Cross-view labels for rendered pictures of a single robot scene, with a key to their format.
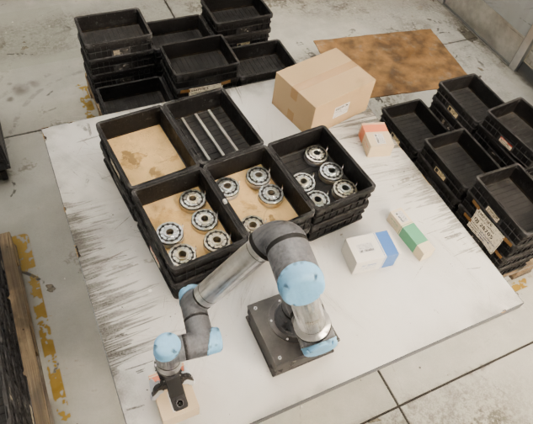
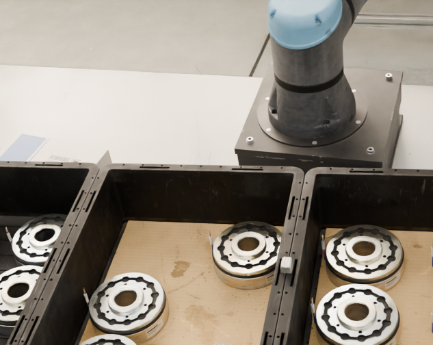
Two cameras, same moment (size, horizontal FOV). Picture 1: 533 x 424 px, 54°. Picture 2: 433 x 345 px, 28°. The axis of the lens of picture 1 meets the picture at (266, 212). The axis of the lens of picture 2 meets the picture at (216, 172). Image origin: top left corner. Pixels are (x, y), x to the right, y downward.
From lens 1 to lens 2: 2.03 m
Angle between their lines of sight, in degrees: 77
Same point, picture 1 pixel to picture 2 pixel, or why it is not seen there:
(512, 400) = not seen: hidden behind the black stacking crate
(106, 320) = not seen: outside the picture
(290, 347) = (359, 82)
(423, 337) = (126, 79)
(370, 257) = (76, 147)
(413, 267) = not seen: hidden behind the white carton
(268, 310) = (349, 139)
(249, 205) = (200, 322)
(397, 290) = (79, 137)
